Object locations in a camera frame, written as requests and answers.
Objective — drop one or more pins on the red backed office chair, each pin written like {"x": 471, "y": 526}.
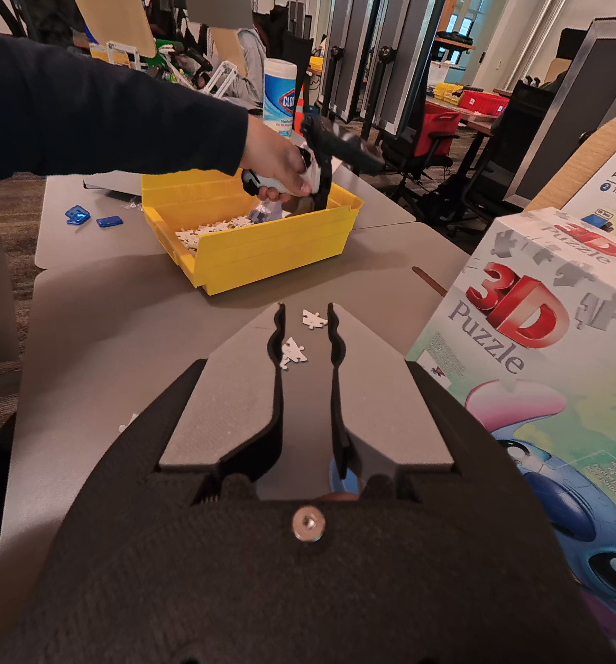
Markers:
{"x": 435, "y": 132}

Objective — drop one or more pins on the yellow storage bin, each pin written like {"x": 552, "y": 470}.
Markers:
{"x": 447, "y": 92}

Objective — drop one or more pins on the grey rolling partition panel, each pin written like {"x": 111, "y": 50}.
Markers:
{"x": 354, "y": 52}
{"x": 406, "y": 57}

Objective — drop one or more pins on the clear plastic bag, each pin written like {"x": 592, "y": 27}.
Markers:
{"x": 259, "y": 213}

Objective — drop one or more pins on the red storage bin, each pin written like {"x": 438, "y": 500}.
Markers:
{"x": 481, "y": 101}

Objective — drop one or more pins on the white cardboard box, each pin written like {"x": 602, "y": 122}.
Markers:
{"x": 110, "y": 181}

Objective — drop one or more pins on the black office chair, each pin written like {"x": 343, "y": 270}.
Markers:
{"x": 515, "y": 145}

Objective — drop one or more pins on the wipes canister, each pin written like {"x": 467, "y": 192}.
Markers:
{"x": 279, "y": 98}

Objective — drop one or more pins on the instruction sign on stand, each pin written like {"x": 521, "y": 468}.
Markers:
{"x": 588, "y": 155}

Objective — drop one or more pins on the white assembled puzzle ball section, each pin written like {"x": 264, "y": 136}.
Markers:
{"x": 129, "y": 423}

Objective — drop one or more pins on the person's left forearm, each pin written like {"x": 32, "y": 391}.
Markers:
{"x": 105, "y": 103}

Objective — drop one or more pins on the pile of white puzzle pieces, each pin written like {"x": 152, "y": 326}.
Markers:
{"x": 209, "y": 231}

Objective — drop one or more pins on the printed cardboard puzzle box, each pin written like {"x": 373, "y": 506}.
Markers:
{"x": 520, "y": 389}

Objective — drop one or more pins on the person's left hand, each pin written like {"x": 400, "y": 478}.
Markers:
{"x": 271, "y": 155}

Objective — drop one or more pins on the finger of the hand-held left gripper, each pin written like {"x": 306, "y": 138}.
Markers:
{"x": 300, "y": 207}

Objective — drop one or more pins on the blue plastic clip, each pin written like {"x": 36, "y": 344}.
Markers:
{"x": 77, "y": 214}

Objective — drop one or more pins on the yellow plastic bin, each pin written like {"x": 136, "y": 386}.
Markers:
{"x": 266, "y": 254}

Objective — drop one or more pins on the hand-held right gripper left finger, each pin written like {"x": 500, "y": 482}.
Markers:
{"x": 225, "y": 410}

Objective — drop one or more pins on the small clear bag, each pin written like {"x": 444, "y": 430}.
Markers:
{"x": 132, "y": 205}

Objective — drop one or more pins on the blue round plastic stand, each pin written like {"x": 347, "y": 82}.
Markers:
{"x": 340, "y": 477}

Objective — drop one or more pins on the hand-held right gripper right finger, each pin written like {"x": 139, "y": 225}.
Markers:
{"x": 391, "y": 415}

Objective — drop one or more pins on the large grey panel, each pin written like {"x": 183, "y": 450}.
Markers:
{"x": 588, "y": 103}

